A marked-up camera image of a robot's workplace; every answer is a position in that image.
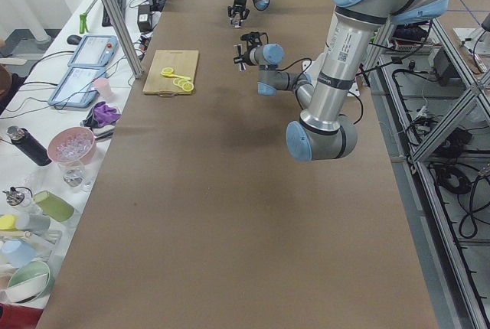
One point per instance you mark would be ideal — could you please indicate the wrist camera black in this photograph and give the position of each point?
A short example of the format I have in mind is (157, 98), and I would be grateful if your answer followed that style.
(253, 39)

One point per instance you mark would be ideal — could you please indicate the black water bottle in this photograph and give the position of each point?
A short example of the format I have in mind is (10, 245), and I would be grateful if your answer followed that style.
(28, 144)

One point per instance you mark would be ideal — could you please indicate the green plastic cup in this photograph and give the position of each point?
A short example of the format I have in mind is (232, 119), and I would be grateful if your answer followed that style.
(54, 206)

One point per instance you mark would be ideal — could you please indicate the light blue cup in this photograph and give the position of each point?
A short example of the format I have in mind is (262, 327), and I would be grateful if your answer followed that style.
(18, 252)

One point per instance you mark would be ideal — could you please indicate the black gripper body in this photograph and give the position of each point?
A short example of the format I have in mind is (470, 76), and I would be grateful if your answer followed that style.
(238, 1)
(245, 55)

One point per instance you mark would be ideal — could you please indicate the green handled grabber tool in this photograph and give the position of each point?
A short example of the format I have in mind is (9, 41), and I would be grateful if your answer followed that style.
(83, 27)

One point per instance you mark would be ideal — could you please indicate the aluminium frame post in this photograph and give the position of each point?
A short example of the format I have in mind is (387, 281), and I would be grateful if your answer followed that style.
(122, 33)

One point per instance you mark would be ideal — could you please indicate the clear glass measuring cup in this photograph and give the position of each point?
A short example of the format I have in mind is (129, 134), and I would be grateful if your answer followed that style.
(236, 21)

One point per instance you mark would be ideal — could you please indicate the green white bowl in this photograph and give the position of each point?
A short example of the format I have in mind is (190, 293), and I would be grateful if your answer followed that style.
(30, 282)

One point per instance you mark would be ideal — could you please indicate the pink plastic cup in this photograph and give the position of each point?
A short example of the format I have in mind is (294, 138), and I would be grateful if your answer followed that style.
(102, 86)

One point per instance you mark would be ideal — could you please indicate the upper blue teach pendant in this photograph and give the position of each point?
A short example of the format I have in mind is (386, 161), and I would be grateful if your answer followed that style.
(94, 51)

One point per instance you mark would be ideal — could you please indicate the purple cloth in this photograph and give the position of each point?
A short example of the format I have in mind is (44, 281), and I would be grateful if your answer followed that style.
(104, 114)

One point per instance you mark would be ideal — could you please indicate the steel jigger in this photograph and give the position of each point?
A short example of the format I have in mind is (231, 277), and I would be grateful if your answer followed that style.
(238, 59)

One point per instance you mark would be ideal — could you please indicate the glass bottle metal pourer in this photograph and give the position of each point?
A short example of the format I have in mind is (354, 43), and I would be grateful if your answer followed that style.
(19, 197)

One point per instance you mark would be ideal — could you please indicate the black computer mouse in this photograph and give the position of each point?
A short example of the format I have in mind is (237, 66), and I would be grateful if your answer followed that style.
(74, 39)

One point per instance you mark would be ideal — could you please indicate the pink bowl with ice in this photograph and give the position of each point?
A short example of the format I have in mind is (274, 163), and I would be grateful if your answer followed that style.
(72, 144)

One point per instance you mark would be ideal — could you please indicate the black power box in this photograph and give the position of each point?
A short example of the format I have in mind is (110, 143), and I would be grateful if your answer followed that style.
(144, 18)

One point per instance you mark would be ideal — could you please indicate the wooden cutting board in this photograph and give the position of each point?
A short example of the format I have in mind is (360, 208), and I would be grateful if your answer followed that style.
(184, 62)

